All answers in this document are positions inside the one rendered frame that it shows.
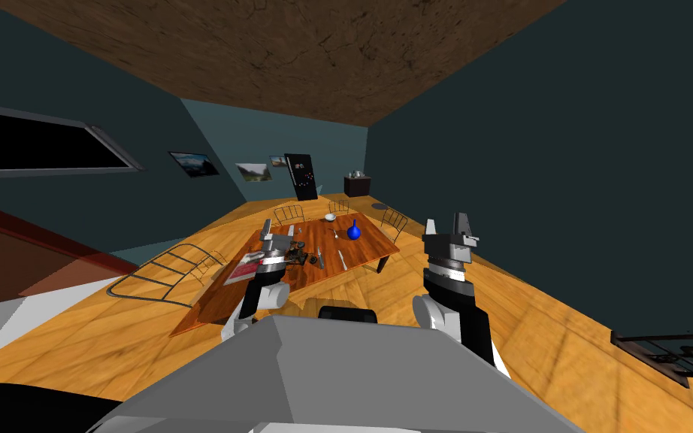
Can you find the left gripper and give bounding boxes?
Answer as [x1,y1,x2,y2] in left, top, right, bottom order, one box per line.
[257,219,296,259]

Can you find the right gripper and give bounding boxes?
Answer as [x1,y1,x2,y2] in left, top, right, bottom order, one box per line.
[421,210,480,265]

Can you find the dark small object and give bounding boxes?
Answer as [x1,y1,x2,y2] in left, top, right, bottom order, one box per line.
[286,240,319,268]

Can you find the red book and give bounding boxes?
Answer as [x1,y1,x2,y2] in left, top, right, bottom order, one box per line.
[223,252,266,286]

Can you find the black fridge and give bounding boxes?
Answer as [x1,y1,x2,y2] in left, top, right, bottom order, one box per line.
[284,153,319,202]

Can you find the framed landscape picture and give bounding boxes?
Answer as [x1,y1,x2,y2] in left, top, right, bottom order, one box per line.
[235,162,274,183]
[168,150,221,179]

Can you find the brown wooden table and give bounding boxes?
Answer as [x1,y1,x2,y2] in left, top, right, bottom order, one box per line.
[168,211,401,338]

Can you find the dark side table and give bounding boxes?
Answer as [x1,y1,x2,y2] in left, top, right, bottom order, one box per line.
[343,169,372,198]

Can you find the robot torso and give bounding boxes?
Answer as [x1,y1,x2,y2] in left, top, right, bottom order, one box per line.
[84,305,588,433]

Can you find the grey framed window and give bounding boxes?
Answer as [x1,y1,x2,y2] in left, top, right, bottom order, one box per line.
[0,98,145,180]

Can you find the dark wire chair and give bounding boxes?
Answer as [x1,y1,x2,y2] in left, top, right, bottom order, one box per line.
[610,329,693,399]

